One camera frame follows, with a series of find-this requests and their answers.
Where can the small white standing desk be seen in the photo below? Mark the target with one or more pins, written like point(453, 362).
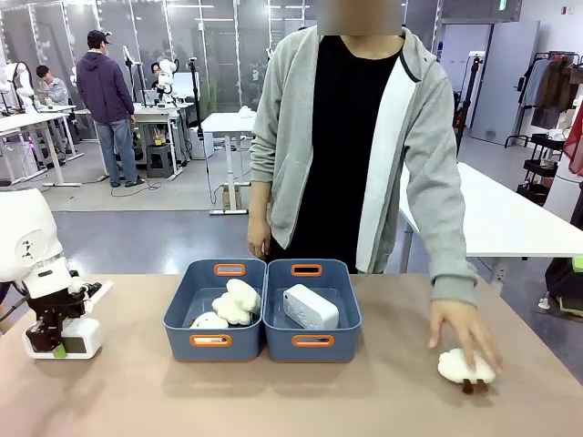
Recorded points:
point(228, 123)

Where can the red fire extinguisher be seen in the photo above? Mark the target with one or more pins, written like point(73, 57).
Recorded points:
point(458, 118)

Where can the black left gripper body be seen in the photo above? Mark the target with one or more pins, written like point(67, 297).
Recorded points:
point(54, 309)

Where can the white rectangular digital clock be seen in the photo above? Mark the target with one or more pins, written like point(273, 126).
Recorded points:
point(309, 307)

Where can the black camera tripod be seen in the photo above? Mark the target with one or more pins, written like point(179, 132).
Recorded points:
point(196, 100)

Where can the white digital clock dark display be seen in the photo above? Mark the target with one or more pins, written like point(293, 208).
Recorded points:
point(90, 337)

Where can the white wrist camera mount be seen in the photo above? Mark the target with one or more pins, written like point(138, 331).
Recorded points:
point(93, 293)

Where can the brown hanging coat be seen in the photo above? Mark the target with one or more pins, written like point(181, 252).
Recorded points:
point(555, 86)

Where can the person's right hand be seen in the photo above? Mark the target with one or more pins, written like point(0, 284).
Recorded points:
point(259, 239)

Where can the person's right forearm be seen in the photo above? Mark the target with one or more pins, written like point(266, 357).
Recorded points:
point(259, 200)

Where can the red cloth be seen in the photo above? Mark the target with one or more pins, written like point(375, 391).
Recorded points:
point(577, 145)

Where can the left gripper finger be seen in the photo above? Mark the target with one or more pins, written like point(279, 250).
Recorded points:
point(36, 339)
point(57, 343)

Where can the man in purple hoodie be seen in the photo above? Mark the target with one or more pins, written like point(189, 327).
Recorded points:
point(102, 91)

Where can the black clothes rack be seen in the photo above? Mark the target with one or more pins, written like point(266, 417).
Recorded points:
point(519, 118)

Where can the person's left forearm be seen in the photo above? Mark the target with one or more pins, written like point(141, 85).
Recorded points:
point(444, 246)

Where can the long white lab table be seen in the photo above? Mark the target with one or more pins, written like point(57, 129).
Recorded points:
point(27, 119)

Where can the person in grey hoodie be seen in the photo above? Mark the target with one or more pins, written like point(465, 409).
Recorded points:
point(346, 136)

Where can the seated person grey top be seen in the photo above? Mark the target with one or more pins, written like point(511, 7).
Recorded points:
point(52, 91)

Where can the large white table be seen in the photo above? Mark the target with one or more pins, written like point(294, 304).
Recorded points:
point(501, 214)

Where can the black utility cart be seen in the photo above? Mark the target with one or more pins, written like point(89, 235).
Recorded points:
point(542, 169)

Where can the seated person with glasses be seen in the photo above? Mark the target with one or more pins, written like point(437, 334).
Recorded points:
point(157, 71)

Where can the tall black light stand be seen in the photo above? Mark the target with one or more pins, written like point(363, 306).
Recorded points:
point(471, 91)

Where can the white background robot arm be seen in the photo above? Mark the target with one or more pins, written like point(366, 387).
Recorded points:
point(167, 68)
point(23, 86)

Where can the white workstation desk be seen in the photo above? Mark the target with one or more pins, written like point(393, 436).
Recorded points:
point(155, 116)

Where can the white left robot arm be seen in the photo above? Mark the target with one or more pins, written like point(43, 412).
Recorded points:
point(27, 227)

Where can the cardboard box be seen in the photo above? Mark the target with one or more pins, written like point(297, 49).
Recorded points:
point(226, 198)

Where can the grey plastic stool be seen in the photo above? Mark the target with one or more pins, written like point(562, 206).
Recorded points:
point(160, 159)

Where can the grey blue door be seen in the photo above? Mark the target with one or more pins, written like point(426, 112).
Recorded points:
point(505, 82)

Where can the person's left hand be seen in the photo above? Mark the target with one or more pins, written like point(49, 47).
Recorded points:
point(460, 323)

